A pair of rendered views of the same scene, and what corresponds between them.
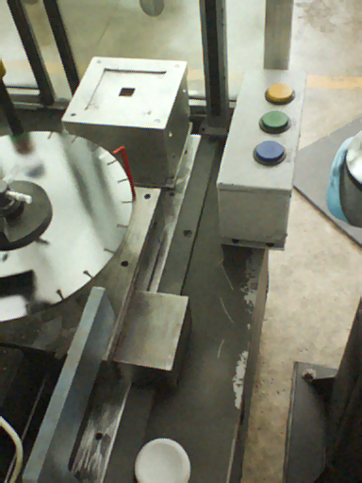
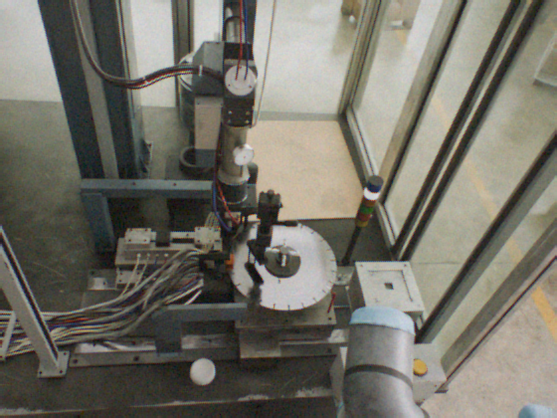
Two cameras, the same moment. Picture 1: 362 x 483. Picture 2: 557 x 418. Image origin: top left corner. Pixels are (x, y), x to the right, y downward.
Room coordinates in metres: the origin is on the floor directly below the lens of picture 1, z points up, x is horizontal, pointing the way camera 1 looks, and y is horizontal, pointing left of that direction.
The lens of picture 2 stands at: (0.00, -0.50, 2.11)
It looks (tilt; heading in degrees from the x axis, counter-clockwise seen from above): 47 degrees down; 56
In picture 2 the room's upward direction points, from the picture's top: 11 degrees clockwise
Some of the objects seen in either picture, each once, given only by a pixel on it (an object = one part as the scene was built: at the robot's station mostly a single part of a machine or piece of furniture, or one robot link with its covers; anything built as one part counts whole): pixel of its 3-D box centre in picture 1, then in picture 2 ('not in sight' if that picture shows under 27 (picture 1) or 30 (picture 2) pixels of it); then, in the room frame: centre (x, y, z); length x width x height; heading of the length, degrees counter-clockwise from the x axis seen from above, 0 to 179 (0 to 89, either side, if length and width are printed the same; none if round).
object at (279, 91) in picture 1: (280, 94); (418, 367); (0.73, -0.21, 0.90); 0.04 x 0.04 x 0.02
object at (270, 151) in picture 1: (270, 154); not in sight; (0.60, -0.16, 0.90); 0.04 x 0.04 x 0.02
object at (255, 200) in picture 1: (264, 157); (385, 375); (0.67, -0.17, 0.82); 0.28 x 0.11 x 0.15; 160
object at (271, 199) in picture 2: not in sight; (267, 218); (0.43, 0.22, 1.17); 0.06 x 0.05 x 0.20; 151
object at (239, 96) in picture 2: not in sight; (234, 88); (0.40, 0.41, 1.45); 0.35 x 0.07 x 0.28; 70
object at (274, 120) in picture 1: (274, 123); not in sight; (0.67, -0.18, 0.90); 0.04 x 0.04 x 0.02
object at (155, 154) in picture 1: (133, 124); (382, 299); (0.81, 0.05, 0.82); 0.18 x 0.18 x 0.15; 70
